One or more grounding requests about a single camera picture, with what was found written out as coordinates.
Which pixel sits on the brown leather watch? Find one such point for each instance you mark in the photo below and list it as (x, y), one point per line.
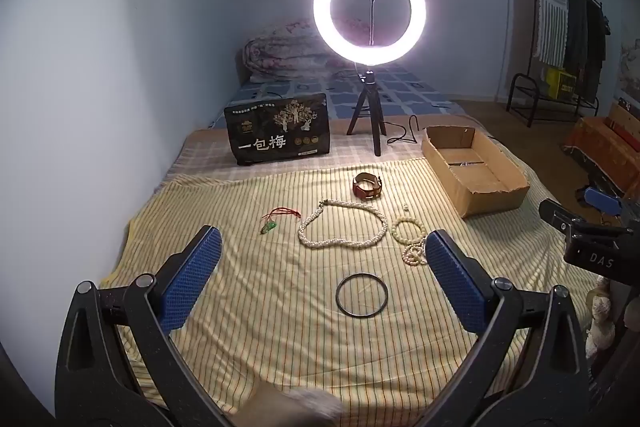
(362, 192)

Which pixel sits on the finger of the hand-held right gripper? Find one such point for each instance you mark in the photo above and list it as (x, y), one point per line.
(604, 201)
(560, 213)

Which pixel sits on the yellow box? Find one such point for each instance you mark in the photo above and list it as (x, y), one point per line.
(560, 83)

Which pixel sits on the folded floral quilt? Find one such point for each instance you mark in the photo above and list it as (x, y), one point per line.
(280, 52)

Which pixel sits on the black clothes rack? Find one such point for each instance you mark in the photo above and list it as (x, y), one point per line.
(520, 107)

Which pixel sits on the blue patterned bedsheet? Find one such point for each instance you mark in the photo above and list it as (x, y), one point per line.
(400, 92)

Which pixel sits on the grey hanging garment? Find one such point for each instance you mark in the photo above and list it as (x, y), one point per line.
(576, 32)

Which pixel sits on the black hanging garment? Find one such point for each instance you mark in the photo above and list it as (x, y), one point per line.
(596, 57)

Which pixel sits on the wall picture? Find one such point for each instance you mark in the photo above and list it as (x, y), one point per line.
(631, 62)

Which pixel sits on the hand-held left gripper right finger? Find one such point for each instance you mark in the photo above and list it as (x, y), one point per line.
(455, 287)

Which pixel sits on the orange sofa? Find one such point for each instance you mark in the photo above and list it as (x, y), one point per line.
(610, 147)

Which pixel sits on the yellow striped sheet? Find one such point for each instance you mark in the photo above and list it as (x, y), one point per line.
(300, 347)

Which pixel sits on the white striped hanging garment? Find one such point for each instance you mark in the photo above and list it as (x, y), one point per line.
(550, 17)

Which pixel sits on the blurred beige cloth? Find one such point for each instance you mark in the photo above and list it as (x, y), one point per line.
(295, 407)

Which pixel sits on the black bangle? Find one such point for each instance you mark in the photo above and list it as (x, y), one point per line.
(338, 297)

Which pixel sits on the beige plush toy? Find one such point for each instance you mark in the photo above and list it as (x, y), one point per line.
(600, 317)

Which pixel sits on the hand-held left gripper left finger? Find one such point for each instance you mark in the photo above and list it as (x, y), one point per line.
(192, 277)

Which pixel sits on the black tripod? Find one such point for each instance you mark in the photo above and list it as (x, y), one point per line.
(369, 107)

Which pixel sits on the cardboard box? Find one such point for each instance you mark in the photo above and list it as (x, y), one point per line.
(492, 202)

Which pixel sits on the black snack bag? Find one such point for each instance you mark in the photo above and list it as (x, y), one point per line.
(275, 132)

